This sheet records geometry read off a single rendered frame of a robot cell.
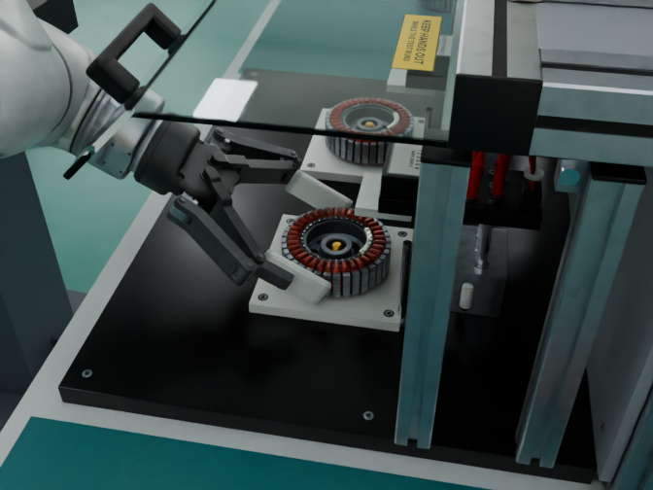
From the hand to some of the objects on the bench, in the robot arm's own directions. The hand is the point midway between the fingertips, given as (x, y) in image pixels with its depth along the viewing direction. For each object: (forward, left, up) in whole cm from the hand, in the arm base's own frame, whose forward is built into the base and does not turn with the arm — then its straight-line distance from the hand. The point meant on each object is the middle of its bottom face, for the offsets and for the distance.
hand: (326, 244), depth 78 cm
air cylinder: (+16, +1, -4) cm, 16 cm away
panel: (+26, +14, -3) cm, 29 cm away
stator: (0, +24, -2) cm, 24 cm away
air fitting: (+15, -4, -2) cm, 15 cm away
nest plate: (+1, 0, -4) cm, 4 cm away
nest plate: (0, +24, -3) cm, 24 cm away
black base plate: (+2, +12, -6) cm, 14 cm away
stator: (+1, 0, -2) cm, 3 cm away
